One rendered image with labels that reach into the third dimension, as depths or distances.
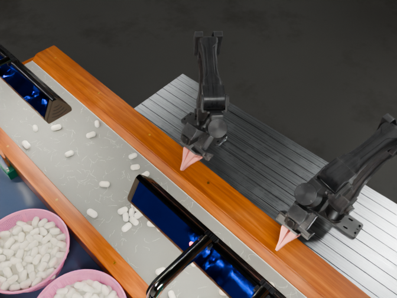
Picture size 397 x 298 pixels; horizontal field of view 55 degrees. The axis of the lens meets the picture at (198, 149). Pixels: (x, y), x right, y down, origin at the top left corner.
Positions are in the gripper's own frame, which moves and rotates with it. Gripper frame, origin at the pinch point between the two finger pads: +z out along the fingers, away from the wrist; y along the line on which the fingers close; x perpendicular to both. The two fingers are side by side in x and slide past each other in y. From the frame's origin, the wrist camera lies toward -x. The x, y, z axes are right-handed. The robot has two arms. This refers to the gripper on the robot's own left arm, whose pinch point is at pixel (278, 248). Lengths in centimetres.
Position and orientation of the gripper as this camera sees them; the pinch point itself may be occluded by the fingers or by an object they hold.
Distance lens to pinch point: 112.9
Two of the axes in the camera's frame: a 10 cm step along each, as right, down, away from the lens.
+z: -5.5, 8.2, 1.5
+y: 7.2, 5.6, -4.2
